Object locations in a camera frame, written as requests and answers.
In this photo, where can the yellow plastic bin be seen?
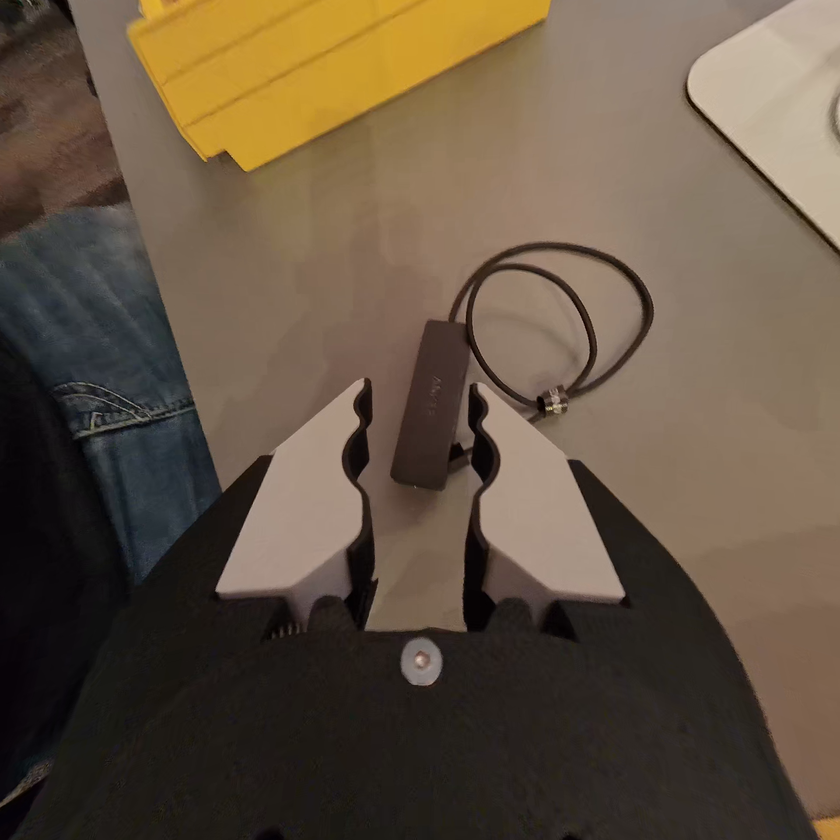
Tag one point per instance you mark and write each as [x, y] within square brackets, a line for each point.
[328, 98]

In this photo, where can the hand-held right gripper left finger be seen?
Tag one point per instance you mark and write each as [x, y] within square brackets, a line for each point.
[295, 525]

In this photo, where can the person's leg in jeans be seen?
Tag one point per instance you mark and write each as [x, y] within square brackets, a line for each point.
[98, 328]

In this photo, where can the black slim usb hub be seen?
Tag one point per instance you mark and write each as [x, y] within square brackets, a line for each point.
[426, 407]

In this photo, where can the white metal stand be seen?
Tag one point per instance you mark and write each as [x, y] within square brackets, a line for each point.
[774, 98]

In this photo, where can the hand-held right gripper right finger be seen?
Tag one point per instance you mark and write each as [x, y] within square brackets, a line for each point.
[544, 525]

